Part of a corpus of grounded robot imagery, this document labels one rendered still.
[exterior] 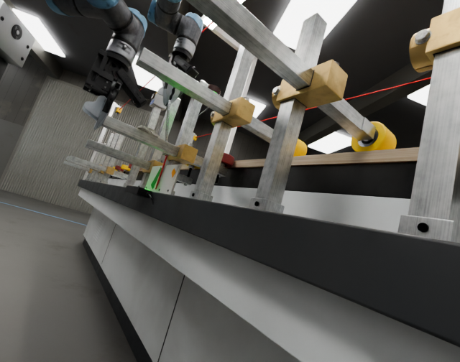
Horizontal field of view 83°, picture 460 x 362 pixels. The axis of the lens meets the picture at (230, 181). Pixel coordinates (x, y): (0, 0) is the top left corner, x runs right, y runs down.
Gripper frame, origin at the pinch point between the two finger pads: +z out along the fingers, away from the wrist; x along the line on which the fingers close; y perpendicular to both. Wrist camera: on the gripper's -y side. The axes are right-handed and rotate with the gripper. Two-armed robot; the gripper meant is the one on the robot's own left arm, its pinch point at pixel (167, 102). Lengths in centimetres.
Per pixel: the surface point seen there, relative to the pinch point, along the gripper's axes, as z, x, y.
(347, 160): 12, -6, -62
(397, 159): 12, -2, -72
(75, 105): -125, -215, 659
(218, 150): 16.6, 3.8, -32.7
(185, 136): 10.4, -4.8, -9.0
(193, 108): -0.2, -4.7, -8.6
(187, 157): 18.3, -2.3, -16.1
